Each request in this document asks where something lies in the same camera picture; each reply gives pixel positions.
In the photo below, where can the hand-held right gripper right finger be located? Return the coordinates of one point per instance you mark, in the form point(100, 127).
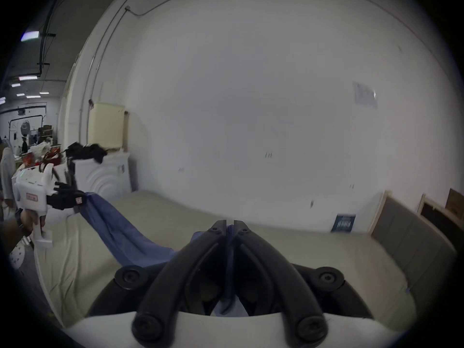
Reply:
point(275, 277)

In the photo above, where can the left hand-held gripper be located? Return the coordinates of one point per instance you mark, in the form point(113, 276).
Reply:
point(32, 190)

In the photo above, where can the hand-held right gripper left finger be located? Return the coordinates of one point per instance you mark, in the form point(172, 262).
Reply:
point(181, 277)

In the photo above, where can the dark blue garment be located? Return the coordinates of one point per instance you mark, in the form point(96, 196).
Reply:
point(123, 230)

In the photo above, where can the person's left forearm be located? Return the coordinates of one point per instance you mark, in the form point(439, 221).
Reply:
point(9, 237)

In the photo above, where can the person's left hand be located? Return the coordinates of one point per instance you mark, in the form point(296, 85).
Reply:
point(24, 221)

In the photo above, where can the bed with beige sheet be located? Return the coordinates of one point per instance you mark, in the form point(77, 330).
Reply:
point(290, 245)

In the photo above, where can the cluttered table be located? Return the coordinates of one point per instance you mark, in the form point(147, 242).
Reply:
point(40, 154)

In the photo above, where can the cream upright board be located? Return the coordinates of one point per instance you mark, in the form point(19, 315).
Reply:
point(107, 125)

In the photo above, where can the grey padded headboard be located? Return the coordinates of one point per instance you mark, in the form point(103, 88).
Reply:
point(409, 237)

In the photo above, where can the paper sheet on wall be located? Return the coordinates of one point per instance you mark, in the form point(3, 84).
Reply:
point(365, 93)

